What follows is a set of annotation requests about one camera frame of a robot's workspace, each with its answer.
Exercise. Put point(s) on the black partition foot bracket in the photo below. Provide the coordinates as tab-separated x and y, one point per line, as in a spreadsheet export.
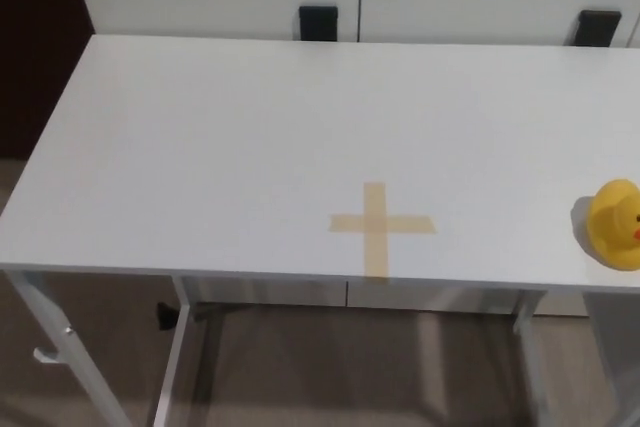
318	23
596	27

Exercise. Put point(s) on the yellow rubber duck toy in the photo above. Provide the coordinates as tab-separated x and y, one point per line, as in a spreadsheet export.
614	224

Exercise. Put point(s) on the white metal desk frame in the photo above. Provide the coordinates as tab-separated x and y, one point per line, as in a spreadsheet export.
175	347

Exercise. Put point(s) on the white desk hook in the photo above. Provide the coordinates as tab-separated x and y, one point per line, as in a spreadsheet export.
46	356

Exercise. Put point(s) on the beige tape cross marker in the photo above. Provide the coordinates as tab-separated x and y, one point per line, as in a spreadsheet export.
375	227

